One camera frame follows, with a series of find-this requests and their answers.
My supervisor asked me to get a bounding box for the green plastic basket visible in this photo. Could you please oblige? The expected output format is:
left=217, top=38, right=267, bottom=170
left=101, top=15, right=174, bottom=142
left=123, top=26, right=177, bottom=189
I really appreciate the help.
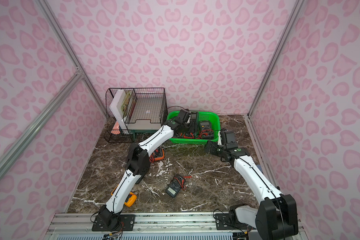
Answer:
left=165, top=109, right=221, bottom=145

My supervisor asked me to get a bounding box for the orange wide multimeter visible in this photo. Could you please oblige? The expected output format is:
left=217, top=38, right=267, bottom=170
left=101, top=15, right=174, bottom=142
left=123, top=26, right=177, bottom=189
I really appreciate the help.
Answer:
left=150, top=148, right=165, bottom=163

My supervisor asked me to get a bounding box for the black wire desk organizer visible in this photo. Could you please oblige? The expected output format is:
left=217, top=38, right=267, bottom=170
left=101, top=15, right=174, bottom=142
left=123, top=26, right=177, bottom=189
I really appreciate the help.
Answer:
left=104, top=88, right=168, bottom=143

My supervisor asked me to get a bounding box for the small dark multimeter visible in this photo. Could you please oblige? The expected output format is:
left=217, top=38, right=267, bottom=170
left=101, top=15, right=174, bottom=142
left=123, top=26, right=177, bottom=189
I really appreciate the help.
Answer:
left=166, top=175, right=186, bottom=198

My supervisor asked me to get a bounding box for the large green multimeter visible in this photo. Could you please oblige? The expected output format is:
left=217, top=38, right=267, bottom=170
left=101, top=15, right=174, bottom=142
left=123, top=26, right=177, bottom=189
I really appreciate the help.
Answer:
left=189, top=112, right=199, bottom=139

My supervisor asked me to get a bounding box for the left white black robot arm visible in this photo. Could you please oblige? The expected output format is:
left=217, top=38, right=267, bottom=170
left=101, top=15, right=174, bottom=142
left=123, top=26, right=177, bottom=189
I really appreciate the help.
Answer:
left=92, top=110, right=191, bottom=232

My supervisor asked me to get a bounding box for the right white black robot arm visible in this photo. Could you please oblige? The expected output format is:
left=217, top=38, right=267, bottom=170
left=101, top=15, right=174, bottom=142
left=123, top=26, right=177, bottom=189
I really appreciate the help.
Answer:
left=205, top=131, right=299, bottom=240

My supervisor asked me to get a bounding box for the yellow multimeter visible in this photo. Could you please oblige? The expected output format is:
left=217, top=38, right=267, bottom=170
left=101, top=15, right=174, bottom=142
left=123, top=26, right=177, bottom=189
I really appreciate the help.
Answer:
left=110, top=186, right=137, bottom=208

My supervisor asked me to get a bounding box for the pink notebook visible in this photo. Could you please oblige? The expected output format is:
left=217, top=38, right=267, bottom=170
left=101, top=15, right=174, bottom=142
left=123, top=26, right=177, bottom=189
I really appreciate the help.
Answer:
left=111, top=122, right=121, bottom=135

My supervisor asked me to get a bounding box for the white upright folder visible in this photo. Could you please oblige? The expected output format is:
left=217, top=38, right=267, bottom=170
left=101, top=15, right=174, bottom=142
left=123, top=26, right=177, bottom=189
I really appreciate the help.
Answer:
left=110, top=89, right=129, bottom=135

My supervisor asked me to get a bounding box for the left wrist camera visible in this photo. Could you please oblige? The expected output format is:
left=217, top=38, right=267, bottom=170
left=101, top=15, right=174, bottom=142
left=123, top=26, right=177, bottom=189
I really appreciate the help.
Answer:
left=175, top=109, right=191, bottom=124

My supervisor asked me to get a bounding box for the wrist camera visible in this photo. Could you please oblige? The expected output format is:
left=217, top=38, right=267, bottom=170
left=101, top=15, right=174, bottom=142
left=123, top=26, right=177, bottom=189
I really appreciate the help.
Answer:
left=220, top=130, right=238, bottom=150
left=175, top=109, right=191, bottom=124

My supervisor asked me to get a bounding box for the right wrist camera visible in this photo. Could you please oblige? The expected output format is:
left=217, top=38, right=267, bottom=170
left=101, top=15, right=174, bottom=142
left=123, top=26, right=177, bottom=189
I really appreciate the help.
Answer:
left=220, top=130, right=238, bottom=150

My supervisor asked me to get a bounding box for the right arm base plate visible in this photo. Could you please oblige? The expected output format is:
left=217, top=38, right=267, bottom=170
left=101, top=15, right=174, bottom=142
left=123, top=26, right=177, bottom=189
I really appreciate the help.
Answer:
left=213, top=212, right=247, bottom=231

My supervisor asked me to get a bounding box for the aluminium front rail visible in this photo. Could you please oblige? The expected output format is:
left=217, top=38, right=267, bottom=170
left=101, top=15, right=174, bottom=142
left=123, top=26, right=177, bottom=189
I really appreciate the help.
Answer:
left=43, top=211, right=308, bottom=240

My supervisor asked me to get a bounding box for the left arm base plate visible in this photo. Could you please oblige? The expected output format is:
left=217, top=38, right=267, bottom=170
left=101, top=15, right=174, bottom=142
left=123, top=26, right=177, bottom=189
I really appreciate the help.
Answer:
left=92, top=214, right=136, bottom=232

